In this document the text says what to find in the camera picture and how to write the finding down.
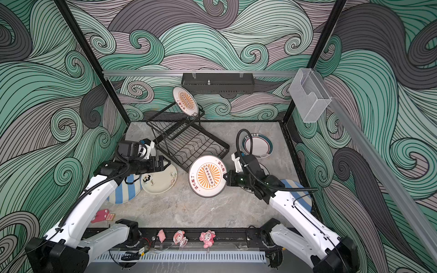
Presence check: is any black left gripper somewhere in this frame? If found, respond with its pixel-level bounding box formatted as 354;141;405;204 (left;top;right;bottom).
130;155;171;176

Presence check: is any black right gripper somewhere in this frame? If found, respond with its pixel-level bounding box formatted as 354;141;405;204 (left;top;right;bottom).
222;168;257;189

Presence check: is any orange sunburst plate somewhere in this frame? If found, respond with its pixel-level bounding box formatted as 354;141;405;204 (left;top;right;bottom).
188;155;227;198
173;86;199;117

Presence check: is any blue striped plate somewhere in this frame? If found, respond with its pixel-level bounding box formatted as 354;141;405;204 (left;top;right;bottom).
107;175;142;204
281;179;313;212

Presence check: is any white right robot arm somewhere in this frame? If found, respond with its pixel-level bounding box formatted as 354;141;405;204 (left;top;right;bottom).
224;171;360;273

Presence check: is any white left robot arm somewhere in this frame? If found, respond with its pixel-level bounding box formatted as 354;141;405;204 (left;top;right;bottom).
25;155;171;273

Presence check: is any cream floral painted plate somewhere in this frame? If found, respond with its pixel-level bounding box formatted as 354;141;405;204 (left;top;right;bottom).
140;164;178;195

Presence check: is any white plate green red rim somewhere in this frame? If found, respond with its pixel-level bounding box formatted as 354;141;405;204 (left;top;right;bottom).
241;133;274;159

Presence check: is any pink plush figurine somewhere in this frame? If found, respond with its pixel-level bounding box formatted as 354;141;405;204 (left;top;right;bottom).
199;230;216;249

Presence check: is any small pink figurine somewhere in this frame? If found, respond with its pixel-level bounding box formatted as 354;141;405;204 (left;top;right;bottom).
157;229;166;243

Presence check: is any pink white round figurine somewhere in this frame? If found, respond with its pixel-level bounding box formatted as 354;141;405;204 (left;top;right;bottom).
173;230;188;248

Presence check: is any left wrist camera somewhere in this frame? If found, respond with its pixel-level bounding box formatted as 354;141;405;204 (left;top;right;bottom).
117;139;157;161

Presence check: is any black wire dish rack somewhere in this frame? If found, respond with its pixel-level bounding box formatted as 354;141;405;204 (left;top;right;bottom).
144;102;229;171

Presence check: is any white slotted cable duct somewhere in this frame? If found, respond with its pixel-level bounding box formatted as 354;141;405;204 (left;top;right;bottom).
94;250;267;263

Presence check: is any black wall mounted tray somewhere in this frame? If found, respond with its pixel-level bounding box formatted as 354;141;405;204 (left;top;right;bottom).
181;73;255;96

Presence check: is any clear acrylic wall box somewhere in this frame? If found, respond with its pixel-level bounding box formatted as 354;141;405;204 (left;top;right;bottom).
289;68;332;123

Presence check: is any aluminium wall rail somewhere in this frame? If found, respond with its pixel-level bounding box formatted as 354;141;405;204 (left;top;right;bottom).
102;69;297;78

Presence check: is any black corner frame post right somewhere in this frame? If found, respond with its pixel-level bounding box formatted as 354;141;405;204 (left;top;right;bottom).
283;1;347;123

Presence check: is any black corner frame post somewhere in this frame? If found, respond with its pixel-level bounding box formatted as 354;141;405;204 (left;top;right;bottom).
283;1;347;123
54;0;131;126

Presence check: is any black corner frame post left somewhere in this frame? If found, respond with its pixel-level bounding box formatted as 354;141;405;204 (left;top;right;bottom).
54;0;131;126

